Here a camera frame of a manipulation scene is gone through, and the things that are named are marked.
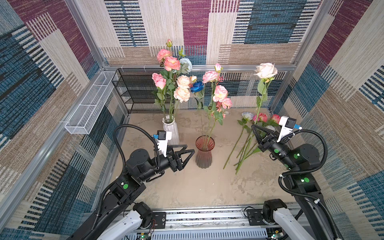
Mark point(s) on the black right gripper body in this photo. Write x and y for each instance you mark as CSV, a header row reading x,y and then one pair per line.
x,y
280,151

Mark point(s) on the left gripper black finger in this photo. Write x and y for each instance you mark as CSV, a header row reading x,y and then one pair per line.
x,y
181,164
176,150

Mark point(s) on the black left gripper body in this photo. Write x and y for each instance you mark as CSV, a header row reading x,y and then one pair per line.
x,y
163,165

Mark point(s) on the red ribbed glass vase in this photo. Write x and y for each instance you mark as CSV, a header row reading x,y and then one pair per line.
x,y
205,151

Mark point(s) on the white ribbed ceramic vase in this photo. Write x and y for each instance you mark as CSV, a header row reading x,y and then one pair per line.
x,y
171,126

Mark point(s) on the large blush pink rose stem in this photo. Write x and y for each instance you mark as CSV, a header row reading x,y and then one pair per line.
x,y
181,94

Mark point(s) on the magenta rose stem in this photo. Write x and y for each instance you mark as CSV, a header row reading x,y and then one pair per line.
x,y
159,81

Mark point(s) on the cream white rose stem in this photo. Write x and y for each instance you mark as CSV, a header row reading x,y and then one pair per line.
x,y
266,73

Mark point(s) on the white and pale blue rose stem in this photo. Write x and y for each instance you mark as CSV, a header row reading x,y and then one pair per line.
x,y
186,67

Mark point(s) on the pink peony double stem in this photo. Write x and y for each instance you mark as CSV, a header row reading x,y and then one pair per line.
x,y
171,70

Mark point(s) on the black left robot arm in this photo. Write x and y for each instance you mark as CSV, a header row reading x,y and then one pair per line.
x,y
126,186

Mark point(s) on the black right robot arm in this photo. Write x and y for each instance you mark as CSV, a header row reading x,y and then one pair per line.
x,y
298,181

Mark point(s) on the dark pink rose stem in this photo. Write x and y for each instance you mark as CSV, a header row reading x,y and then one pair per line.
x,y
262,120

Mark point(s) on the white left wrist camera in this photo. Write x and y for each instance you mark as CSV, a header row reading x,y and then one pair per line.
x,y
162,138

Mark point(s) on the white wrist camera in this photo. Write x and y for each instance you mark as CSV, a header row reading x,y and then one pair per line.
x,y
287,126
162,138

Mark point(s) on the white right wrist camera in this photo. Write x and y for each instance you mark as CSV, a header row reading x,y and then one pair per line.
x,y
287,126

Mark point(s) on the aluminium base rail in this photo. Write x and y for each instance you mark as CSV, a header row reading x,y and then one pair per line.
x,y
232,223

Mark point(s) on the black wire mesh shelf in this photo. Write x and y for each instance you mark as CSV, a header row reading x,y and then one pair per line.
x,y
138,90

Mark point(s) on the white wire mesh basket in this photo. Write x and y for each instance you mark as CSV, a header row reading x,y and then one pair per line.
x,y
88,111

